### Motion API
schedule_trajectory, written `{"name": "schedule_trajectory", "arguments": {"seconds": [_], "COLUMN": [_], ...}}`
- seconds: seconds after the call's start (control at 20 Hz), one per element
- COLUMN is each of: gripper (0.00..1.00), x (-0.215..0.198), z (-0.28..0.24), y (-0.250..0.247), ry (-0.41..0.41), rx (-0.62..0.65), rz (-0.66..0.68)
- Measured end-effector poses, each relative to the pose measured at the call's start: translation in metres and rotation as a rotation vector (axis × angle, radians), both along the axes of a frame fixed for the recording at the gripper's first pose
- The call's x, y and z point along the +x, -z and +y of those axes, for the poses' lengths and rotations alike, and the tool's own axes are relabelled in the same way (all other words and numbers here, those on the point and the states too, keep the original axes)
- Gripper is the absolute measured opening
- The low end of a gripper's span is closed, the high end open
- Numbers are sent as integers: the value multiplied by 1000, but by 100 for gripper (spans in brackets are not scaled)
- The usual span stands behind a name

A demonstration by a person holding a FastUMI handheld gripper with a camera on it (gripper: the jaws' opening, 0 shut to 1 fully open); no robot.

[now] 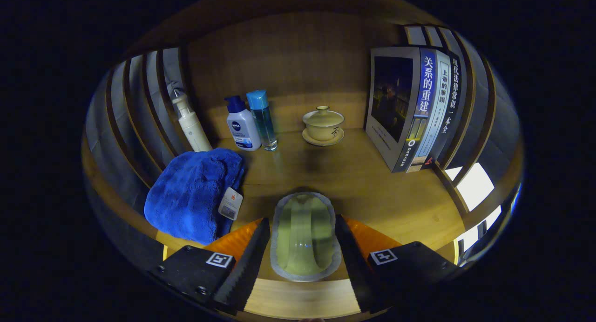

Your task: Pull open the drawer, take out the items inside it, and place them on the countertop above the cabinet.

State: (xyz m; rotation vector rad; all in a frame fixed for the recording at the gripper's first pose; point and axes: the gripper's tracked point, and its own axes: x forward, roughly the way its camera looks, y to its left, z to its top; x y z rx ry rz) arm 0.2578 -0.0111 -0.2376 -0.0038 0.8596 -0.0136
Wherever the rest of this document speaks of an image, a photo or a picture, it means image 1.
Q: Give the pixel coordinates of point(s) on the wooden countertop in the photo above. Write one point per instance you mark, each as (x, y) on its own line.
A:
(363, 182)

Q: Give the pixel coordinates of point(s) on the grey book with blue spine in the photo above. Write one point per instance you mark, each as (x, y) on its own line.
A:
(391, 98)

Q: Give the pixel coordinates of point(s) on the white pump bottle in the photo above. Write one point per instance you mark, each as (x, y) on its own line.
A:
(195, 131)

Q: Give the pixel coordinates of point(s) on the white bottle with blue cap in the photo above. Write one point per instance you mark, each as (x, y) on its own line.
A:
(242, 128)

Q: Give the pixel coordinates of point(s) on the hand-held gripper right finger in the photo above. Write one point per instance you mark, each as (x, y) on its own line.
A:
(356, 266)

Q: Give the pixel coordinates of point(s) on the blue fluffy towel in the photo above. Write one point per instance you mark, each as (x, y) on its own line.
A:
(186, 196)

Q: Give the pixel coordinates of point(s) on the clear teal bottle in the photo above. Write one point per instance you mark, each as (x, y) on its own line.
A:
(263, 121)

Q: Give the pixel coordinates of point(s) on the beige lidded teacup with saucer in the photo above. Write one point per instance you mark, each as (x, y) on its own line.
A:
(322, 124)

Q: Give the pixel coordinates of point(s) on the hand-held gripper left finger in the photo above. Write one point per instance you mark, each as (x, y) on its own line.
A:
(247, 270)

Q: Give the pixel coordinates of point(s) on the white table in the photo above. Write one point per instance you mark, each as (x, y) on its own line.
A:
(475, 187)

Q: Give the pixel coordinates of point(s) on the wooden cabinet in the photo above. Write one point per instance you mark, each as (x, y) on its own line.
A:
(298, 56)

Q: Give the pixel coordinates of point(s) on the black book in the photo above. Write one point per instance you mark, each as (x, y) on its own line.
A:
(455, 89)

